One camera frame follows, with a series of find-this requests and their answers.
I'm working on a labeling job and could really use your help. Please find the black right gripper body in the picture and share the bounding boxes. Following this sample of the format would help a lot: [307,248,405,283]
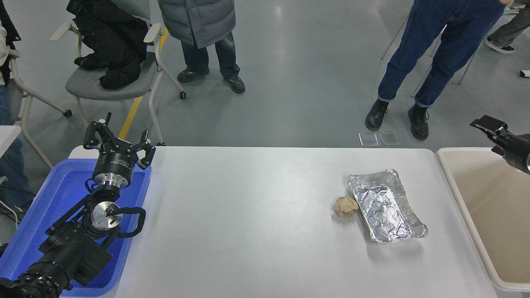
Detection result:
[493,133,530,174]

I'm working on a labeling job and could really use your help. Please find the large pale bin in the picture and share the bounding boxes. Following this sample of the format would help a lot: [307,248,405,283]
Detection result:
[436,147,530,292]

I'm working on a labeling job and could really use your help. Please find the person in striped sneakers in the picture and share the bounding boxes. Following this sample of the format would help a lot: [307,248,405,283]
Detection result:
[485,10,530,55]

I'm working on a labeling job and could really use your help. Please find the blue plastic tray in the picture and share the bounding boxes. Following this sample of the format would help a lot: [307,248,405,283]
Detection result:
[0,159,152,297]

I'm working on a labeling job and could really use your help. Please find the person in blue jeans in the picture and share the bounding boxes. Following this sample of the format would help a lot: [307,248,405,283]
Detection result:
[364,0,508,141]

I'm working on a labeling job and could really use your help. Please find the small white table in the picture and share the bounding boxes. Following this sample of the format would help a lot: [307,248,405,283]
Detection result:
[0,125,22,158]

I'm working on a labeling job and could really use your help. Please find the person in dark shoes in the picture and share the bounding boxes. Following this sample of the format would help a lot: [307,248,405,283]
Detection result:
[157,0,246,94]

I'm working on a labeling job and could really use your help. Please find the white frame wheeled chair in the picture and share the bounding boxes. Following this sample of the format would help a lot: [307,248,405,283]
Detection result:
[8,48,72,170]

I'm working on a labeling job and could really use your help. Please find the crumpled tan paper ball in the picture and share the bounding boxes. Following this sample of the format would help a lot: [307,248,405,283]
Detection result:
[332,196,359,219]

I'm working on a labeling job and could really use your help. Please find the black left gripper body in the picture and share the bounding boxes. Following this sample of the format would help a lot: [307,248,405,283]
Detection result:
[95,139,143,179]

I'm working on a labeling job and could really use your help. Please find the grey seat white frame chair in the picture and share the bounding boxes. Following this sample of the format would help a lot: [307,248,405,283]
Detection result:
[50,0,187,146]

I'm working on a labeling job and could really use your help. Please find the silver foil tray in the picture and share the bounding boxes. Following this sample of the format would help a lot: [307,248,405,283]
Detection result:
[348,168,428,245]

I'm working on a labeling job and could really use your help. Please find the white cable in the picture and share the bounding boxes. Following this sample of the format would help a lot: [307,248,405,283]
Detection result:
[0,201,20,228]

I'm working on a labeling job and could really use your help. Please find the black clothing pile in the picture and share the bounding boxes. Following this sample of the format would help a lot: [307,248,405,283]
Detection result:
[66,0,149,89]

